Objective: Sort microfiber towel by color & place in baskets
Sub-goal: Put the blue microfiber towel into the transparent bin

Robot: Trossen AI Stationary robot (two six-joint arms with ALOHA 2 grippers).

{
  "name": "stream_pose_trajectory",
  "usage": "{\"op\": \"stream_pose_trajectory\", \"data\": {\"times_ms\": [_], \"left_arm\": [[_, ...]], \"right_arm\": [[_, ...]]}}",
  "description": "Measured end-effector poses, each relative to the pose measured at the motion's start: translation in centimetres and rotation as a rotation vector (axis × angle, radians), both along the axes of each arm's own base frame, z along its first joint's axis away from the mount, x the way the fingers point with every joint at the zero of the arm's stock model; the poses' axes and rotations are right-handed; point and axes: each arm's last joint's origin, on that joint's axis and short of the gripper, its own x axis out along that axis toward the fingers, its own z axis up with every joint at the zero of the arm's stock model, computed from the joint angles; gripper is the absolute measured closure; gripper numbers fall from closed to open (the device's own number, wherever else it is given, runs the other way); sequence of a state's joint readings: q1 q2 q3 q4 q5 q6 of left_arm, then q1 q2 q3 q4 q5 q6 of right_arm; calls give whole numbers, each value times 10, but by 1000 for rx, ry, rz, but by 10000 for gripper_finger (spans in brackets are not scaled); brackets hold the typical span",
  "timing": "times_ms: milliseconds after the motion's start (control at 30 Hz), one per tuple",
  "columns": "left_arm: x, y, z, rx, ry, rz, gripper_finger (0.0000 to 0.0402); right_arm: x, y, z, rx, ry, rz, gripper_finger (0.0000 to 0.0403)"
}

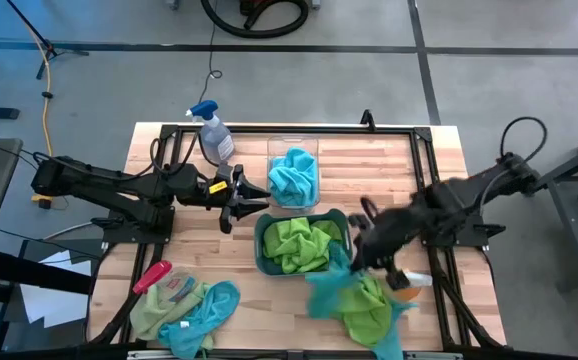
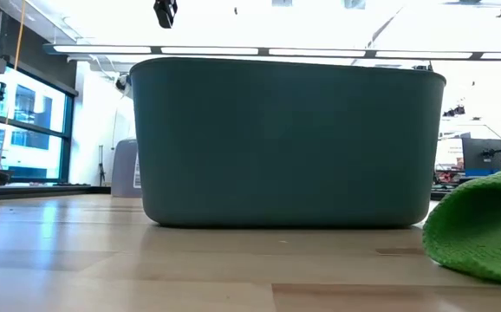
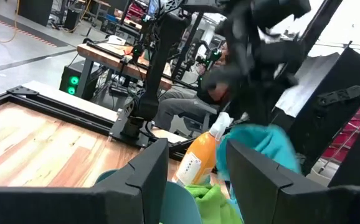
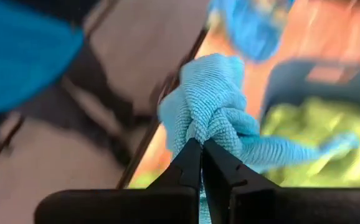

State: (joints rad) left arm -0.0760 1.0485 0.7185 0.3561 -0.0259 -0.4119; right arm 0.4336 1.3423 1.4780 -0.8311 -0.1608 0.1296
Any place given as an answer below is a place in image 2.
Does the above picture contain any dark blue window frame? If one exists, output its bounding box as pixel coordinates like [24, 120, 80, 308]
[0, 64, 79, 183]

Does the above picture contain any long ceiling light bar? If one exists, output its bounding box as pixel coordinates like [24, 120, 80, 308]
[42, 42, 501, 62]

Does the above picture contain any green microfiber towel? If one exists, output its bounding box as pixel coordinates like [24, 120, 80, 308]
[422, 145, 501, 286]

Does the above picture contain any black computer monitor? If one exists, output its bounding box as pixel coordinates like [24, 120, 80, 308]
[461, 137, 501, 177]

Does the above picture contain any black tripod stand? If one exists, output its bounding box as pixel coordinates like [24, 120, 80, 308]
[96, 145, 107, 186]

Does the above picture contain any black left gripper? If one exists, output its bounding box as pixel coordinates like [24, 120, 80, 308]
[153, 0, 179, 29]

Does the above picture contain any red and black equipment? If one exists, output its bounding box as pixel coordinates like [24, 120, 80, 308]
[433, 168, 464, 192]

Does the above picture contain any teal plastic basket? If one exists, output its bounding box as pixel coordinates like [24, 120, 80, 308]
[128, 56, 447, 230]

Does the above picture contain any black aluminium table frame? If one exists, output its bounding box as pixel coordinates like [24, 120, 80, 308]
[0, 184, 113, 201]

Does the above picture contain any wall device with white cable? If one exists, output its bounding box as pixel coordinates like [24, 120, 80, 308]
[114, 72, 133, 93]

